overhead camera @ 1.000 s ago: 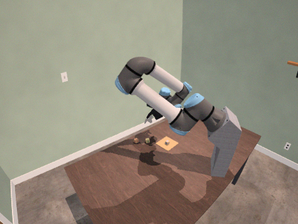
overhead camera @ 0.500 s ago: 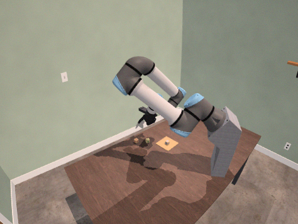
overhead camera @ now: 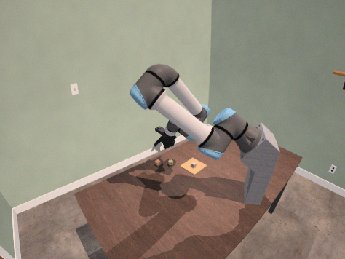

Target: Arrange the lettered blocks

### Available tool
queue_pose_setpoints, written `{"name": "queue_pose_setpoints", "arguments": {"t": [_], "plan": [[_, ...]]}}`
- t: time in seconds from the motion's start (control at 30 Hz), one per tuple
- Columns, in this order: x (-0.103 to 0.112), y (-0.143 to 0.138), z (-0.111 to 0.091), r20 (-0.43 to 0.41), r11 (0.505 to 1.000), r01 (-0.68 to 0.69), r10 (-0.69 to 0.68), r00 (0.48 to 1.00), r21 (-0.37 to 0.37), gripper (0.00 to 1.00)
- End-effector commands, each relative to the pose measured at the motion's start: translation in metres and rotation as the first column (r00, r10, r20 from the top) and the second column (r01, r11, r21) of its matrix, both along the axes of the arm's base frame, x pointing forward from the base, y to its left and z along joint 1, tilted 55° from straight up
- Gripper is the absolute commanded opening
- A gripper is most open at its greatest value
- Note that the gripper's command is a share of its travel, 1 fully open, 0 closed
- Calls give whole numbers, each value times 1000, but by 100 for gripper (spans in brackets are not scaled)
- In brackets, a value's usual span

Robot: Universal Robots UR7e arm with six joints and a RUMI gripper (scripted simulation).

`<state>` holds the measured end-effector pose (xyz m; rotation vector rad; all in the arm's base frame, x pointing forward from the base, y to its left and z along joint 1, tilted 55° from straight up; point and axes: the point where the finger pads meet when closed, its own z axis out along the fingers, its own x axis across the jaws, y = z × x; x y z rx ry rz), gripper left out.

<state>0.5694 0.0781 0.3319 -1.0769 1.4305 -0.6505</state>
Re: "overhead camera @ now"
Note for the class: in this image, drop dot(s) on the peach mat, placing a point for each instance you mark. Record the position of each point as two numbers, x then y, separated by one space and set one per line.
199 166

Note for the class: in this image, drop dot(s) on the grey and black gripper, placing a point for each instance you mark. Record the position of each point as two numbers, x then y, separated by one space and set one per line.
166 141

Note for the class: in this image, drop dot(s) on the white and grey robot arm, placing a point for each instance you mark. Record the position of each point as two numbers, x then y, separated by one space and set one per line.
212 141

